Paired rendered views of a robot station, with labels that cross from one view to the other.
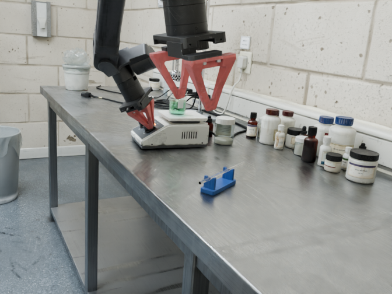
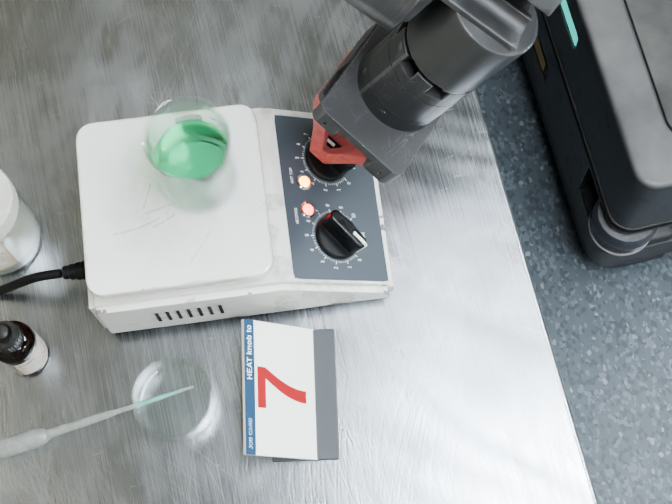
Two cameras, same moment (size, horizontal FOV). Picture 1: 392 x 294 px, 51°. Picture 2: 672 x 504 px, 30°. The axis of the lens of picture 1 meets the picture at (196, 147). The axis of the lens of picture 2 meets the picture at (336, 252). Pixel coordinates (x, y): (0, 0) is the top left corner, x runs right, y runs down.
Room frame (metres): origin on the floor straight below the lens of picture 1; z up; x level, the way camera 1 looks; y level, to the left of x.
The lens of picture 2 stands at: (1.43, 0.24, 1.60)
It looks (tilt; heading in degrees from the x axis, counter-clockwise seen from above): 73 degrees down; 199
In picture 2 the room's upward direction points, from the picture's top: 4 degrees counter-clockwise
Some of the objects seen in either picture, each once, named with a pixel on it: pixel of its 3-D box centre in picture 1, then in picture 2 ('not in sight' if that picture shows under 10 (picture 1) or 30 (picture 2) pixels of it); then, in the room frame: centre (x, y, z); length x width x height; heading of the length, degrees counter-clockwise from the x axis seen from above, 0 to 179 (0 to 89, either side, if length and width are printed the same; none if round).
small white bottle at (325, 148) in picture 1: (325, 151); not in sight; (1.08, -0.35, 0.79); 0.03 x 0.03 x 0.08
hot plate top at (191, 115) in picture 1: (182, 115); (173, 199); (1.20, 0.05, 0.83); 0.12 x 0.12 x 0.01; 23
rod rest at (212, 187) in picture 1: (219, 179); not in sight; (0.84, -0.06, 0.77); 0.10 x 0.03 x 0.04; 148
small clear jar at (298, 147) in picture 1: (302, 146); not in sight; (1.17, -0.31, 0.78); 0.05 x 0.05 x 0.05
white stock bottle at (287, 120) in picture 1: (286, 126); not in sight; (1.33, -0.29, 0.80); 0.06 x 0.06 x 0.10
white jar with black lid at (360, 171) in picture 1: (361, 165); not in sight; (0.97, -0.41, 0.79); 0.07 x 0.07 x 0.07
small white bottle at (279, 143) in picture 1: (280, 136); not in sight; (1.22, -0.25, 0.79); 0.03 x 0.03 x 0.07
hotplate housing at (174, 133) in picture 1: (172, 129); (220, 216); (1.19, 0.07, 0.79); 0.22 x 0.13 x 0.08; 113
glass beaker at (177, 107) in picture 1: (177, 102); (196, 161); (1.19, 0.06, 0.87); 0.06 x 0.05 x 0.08; 52
